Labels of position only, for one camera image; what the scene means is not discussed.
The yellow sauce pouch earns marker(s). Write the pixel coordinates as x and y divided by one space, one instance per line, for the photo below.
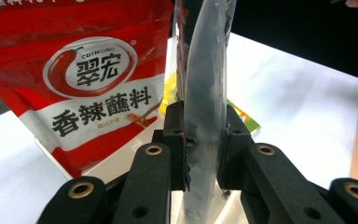
169 93

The white two-compartment lunch box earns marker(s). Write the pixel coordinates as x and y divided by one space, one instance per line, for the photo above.
115 168

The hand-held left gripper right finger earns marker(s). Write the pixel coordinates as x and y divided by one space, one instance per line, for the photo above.
236 140

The red seasoning packet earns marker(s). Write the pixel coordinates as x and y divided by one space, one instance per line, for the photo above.
84 77

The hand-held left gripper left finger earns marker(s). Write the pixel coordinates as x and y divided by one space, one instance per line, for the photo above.
172 140

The clear dried seaweed packet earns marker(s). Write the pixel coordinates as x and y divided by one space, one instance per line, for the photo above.
205 93

